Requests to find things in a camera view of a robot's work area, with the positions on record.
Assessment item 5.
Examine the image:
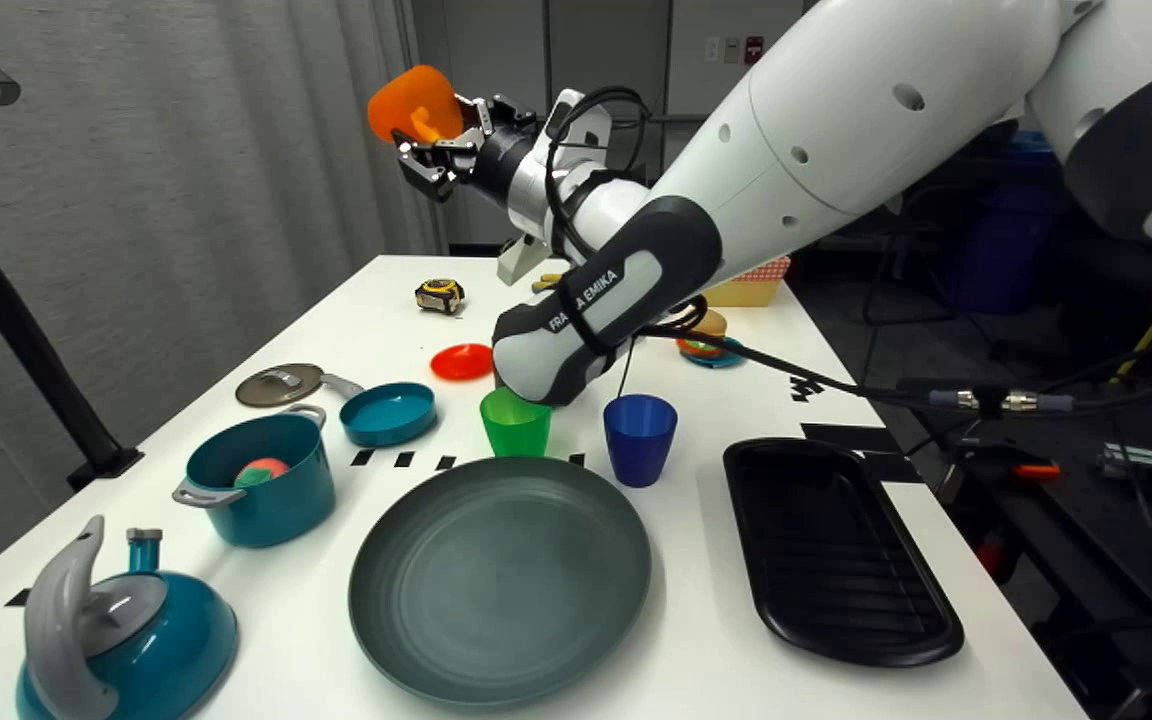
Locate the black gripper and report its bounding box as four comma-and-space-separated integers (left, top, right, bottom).
390, 89, 546, 205

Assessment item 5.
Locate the green plastic cup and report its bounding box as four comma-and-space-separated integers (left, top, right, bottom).
475, 383, 557, 461

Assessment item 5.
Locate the grey pot lid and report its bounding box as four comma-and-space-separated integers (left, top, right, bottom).
231, 358, 326, 410

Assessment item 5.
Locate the blue plastic cup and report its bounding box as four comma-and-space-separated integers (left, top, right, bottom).
599, 391, 681, 491

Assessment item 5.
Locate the teal toy pot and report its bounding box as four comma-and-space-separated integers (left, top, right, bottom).
172, 404, 341, 550

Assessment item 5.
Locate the yellow black tape measure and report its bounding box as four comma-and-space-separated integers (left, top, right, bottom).
412, 275, 468, 319

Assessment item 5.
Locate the small red-orange plate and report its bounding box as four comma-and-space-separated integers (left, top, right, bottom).
426, 338, 498, 383

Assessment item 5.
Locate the pale fabric curtain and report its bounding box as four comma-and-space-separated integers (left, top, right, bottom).
0, 0, 449, 596

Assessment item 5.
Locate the teal frying pan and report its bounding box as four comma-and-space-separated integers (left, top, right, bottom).
318, 372, 443, 451

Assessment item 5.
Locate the toy burger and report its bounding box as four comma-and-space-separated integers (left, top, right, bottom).
675, 306, 735, 368

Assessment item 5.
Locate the small teal plate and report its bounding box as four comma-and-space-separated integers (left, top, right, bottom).
681, 338, 753, 372

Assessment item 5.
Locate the pink and green ball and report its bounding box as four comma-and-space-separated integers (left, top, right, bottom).
231, 451, 291, 491

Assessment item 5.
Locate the dark grey round plate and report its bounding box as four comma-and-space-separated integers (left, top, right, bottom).
348, 454, 655, 713

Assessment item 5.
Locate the black ridged tray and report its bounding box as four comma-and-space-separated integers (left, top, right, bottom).
718, 436, 968, 673

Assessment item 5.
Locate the blue bin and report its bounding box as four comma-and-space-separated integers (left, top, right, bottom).
968, 165, 1077, 319

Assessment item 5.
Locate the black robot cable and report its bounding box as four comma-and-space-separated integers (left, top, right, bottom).
627, 295, 1152, 420

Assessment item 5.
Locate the teal kettle with grey handle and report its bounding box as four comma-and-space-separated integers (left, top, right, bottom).
12, 510, 244, 720

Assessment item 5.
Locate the orange-handled tool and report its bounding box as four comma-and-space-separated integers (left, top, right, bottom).
938, 443, 1069, 491

